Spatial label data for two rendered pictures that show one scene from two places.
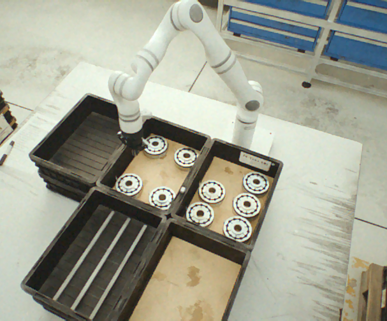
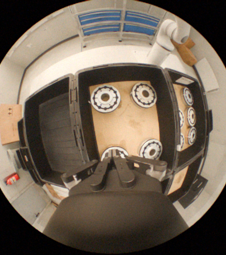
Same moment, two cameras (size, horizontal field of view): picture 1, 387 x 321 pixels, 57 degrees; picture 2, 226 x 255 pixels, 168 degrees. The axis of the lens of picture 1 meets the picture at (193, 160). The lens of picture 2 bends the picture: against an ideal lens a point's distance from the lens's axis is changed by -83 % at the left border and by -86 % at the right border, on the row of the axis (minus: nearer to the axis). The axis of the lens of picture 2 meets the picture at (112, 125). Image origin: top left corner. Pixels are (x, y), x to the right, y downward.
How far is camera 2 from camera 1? 126 cm
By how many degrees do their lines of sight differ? 40
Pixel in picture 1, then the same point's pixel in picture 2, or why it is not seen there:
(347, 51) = (131, 29)
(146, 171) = (116, 131)
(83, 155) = (58, 147)
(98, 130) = (49, 117)
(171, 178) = (143, 123)
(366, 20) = (134, 20)
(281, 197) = not seen: hidden behind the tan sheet
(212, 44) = not seen: outside the picture
